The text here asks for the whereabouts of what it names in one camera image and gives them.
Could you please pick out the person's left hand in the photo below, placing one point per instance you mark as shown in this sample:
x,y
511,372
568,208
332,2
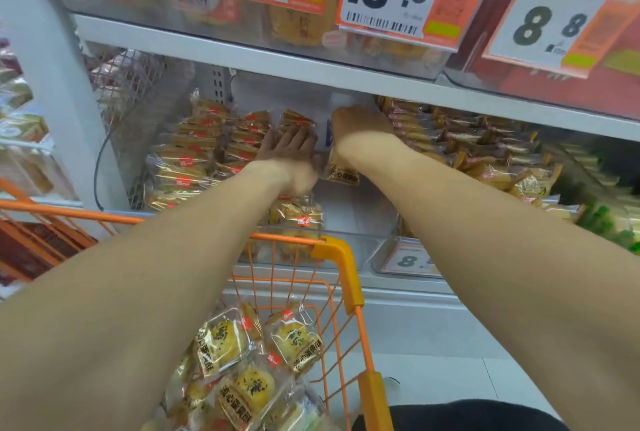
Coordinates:
x,y
295,160

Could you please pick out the pile of golden cake packets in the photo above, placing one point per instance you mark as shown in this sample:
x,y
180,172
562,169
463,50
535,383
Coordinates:
x,y
300,20

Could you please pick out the person's right forearm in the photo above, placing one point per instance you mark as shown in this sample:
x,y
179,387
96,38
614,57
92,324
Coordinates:
x,y
500,255

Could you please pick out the person's left forearm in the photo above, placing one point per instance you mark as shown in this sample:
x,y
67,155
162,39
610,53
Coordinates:
x,y
125,305

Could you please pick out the rows of egg yolk packets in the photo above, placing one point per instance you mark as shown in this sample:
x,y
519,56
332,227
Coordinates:
x,y
185,165

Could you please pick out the pile of pastry packets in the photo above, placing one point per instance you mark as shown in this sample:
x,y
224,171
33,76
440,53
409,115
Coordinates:
x,y
220,340

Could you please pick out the blue paper label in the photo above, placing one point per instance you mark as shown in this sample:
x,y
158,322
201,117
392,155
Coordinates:
x,y
328,135

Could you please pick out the red box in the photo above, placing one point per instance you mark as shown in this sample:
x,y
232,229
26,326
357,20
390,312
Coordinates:
x,y
30,250

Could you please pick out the egg-yolk pastry packet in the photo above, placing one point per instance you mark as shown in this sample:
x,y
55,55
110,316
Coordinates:
x,y
295,415

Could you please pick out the group of banana biscuit packets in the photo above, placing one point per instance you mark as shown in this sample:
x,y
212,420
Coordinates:
x,y
490,170

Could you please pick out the person's right hand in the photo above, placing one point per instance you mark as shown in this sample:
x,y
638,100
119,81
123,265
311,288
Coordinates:
x,y
365,130

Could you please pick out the white metal store shelf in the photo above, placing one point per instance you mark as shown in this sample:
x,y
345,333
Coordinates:
x,y
250,60

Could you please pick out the person's white right shoe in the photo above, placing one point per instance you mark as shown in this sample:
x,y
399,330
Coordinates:
x,y
391,384

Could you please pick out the orange shopping cart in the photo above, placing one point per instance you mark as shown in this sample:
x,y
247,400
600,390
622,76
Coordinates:
x,y
340,265

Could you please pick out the red carton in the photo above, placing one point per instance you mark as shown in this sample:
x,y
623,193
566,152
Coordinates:
x,y
575,90

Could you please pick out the group of silver boxed cakes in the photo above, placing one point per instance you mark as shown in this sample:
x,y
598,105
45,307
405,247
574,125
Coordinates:
x,y
20,130

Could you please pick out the egg yolk pastry packets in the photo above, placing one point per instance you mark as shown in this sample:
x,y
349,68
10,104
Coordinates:
x,y
342,176

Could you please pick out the person's right leg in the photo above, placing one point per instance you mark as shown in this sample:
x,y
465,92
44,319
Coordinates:
x,y
460,418

